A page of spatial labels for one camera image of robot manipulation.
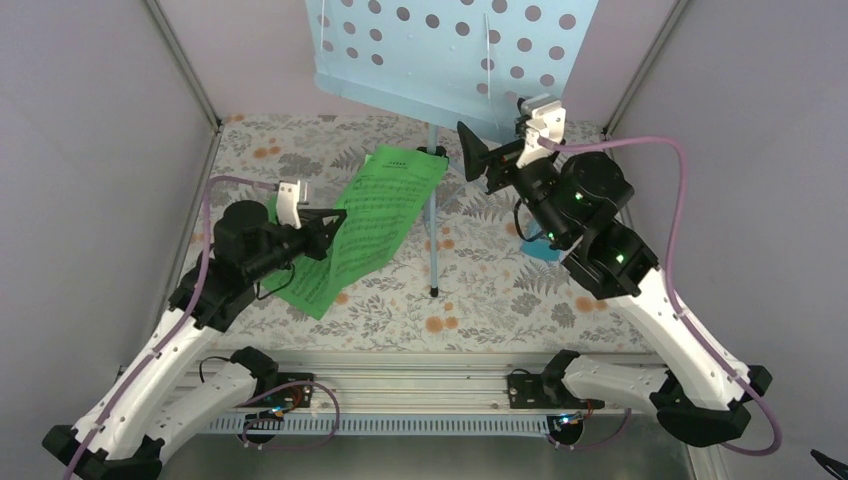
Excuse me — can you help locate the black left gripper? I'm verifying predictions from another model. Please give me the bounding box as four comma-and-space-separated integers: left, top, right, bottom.
245, 208, 345, 282

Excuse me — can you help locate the green sheet music page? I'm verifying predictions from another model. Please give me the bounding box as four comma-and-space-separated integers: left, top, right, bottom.
330, 145, 449, 287
260, 198, 349, 321

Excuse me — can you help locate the light blue music stand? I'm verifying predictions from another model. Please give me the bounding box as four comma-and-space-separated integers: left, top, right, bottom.
303, 0, 601, 298

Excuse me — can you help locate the blue metronome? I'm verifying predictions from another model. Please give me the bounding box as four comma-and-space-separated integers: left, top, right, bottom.
520, 238, 561, 263

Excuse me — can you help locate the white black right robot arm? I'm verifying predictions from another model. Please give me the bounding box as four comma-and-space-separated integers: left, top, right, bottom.
457, 124, 772, 448

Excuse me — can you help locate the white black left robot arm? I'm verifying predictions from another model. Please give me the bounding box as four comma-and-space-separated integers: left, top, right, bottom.
42, 200, 347, 479

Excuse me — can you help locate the floral patterned table mat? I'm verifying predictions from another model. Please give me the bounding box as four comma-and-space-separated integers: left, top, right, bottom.
210, 115, 648, 353

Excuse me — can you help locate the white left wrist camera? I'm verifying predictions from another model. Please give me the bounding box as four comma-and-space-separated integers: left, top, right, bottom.
275, 180, 308, 229

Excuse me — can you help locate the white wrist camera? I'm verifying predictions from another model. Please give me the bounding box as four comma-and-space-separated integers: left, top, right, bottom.
516, 94, 566, 169
275, 180, 308, 229

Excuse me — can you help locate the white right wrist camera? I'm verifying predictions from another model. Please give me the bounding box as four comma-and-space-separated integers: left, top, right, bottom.
516, 94, 566, 169

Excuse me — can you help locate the aluminium mounting rail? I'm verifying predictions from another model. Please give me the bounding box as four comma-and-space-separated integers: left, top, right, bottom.
109, 351, 705, 415

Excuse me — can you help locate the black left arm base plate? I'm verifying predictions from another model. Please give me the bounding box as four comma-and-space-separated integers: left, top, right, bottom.
238, 372, 315, 412

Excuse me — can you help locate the slotted grey cable duct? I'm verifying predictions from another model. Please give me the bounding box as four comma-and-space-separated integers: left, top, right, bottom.
129, 413, 554, 437

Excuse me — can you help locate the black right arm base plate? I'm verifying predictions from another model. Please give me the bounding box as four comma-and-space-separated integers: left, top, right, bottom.
506, 369, 605, 410

